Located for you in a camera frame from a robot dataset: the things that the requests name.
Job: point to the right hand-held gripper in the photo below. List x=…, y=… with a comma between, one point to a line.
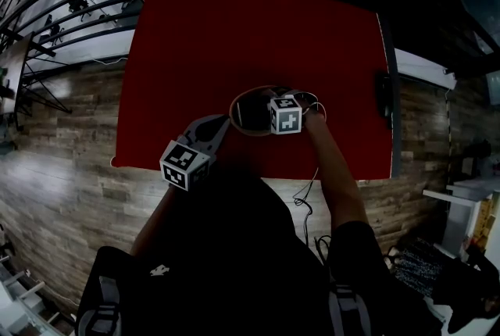
x=287, y=115

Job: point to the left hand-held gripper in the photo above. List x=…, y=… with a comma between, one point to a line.
x=183, y=166

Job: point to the beige woven bowl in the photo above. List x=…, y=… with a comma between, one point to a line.
x=233, y=115

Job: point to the small black box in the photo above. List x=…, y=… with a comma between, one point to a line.
x=252, y=111

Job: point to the person's right forearm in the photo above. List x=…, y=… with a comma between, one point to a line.
x=336, y=174

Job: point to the person's left forearm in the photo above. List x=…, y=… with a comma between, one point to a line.
x=152, y=221

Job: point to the red tablecloth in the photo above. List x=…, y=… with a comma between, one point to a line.
x=234, y=37

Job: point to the black object on table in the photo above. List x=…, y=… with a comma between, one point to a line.
x=384, y=100

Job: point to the red covered table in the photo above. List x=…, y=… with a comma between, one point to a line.
x=395, y=111

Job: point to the person's black shirt torso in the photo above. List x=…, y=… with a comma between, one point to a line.
x=226, y=256

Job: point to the white side table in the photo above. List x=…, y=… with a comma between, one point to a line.
x=457, y=209

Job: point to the wooden board on tripod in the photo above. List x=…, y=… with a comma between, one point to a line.
x=13, y=65

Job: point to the yellow items on side table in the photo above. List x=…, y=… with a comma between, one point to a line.
x=486, y=221

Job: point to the white wooden rack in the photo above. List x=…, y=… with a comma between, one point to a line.
x=23, y=299

